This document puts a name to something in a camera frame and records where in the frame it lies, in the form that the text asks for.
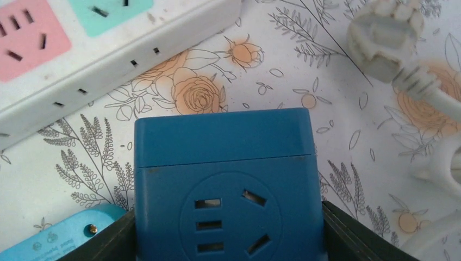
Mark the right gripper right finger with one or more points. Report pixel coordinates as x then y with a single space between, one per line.
348 239

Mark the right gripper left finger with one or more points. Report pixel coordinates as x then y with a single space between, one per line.
116 242

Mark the dark blue cube socket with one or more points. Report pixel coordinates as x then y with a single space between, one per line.
228 186

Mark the small cyan cube socket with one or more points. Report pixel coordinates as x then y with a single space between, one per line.
66 235

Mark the floral table mat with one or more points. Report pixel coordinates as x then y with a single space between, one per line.
279 54

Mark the white multicolour power strip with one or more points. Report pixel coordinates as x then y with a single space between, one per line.
57 56

